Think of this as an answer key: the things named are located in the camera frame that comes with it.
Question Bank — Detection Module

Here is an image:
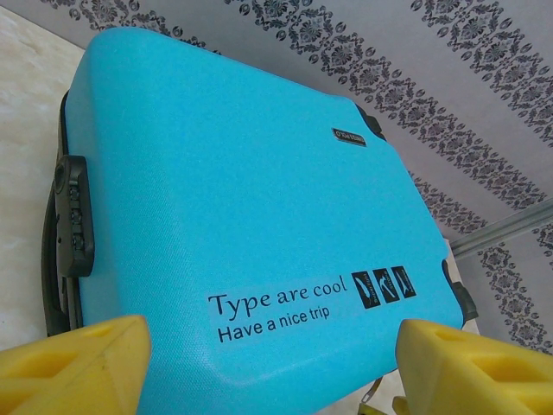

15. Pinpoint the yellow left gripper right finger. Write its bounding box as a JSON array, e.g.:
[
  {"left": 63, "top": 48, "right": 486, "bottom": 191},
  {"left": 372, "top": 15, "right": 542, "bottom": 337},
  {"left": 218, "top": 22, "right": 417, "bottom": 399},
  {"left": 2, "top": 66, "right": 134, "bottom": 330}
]
[{"left": 395, "top": 318, "right": 553, "bottom": 415}]

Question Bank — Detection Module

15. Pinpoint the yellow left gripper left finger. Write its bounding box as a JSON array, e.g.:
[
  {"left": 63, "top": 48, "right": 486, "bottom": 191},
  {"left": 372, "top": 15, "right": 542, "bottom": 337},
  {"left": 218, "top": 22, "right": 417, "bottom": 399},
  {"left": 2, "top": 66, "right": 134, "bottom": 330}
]
[{"left": 0, "top": 315, "right": 151, "bottom": 415}]

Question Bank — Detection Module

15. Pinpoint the turquoise hard-shell suitcase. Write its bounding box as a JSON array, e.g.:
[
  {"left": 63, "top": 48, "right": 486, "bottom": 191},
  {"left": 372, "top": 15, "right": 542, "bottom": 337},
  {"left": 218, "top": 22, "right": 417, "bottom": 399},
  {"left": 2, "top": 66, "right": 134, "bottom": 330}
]
[{"left": 41, "top": 30, "right": 480, "bottom": 397}]

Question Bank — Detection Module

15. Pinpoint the aluminium frame post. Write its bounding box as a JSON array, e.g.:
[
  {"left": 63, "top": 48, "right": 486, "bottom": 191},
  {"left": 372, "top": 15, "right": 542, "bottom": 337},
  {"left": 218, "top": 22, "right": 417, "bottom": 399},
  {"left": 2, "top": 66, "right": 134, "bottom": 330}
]
[{"left": 451, "top": 202, "right": 553, "bottom": 260}]

